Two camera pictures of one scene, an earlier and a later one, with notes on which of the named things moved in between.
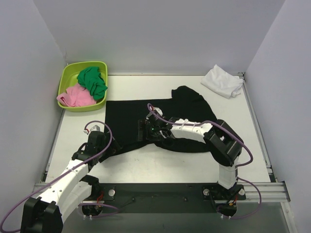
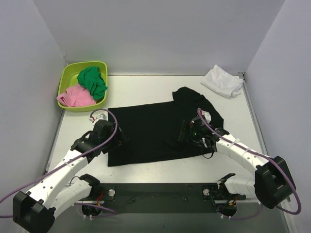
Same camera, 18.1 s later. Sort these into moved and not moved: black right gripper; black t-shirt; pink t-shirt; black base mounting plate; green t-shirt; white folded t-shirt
Moved: black t-shirt; black right gripper
Not moved: black base mounting plate; pink t-shirt; white folded t-shirt; green t-shirt
